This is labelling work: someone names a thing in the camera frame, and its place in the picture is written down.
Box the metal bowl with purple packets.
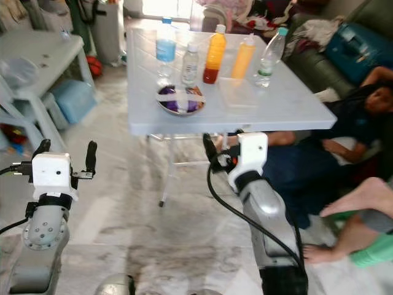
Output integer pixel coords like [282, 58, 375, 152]
[156, 84, 205, 117]

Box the white folding table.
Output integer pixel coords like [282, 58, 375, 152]
[126, 28, 338, 207]

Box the light blue plastic box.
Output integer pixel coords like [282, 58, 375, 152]
[50, 79, 97, 125]

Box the person in dark clothes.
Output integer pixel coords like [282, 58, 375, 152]
[212, 66, 393, 228]

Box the yellow juice bottle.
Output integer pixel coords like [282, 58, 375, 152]
[231, 34, 257, 79]

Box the clear plastic bowl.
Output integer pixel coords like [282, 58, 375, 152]
[1, 57, 41, 90]

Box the orange juice bottle white cap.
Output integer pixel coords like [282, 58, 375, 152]
[203, 25, 228, 85]

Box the clear bottle teal cap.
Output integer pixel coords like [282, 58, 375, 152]
[253, 27, 289, 88]

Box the small clear water bottle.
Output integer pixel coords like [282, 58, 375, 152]
[181, 43, 200, 87]

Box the dark green sofa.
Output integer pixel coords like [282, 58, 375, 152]
[282, 0, 393, 99]

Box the small white plastic table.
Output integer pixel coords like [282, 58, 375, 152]
[0, 29, 96, 154]

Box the blue label water bottle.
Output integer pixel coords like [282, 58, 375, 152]
[155, 17, 177, 84]

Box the crumpled beige cloth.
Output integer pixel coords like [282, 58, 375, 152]
[292, 17, 344, 50]

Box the white plastic bin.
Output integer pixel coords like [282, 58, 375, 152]
[92, 0, 123, 65]

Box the grey robot leg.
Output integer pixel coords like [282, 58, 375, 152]
[95, 273, 136, 295]

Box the bare leg of person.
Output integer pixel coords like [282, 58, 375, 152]
[303, 177, 393, 268]

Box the blue bag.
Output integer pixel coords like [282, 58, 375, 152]
[324, 23, 393, 84]

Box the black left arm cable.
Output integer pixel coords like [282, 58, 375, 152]
[0, 162, 33, 178]

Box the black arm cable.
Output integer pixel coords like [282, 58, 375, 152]
[0, 162, 33, 178]
[206, 157, 308, 271]

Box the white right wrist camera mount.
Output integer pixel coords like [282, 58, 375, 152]
[227, 132, 268, 191]

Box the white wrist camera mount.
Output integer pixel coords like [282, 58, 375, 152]
[227, 132, 268, 191]
[31, 152, 79, 200]

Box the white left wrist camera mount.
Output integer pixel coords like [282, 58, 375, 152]
[31, 152, 79, 200]

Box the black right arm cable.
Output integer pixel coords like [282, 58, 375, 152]
[206, 157, 308, 271]

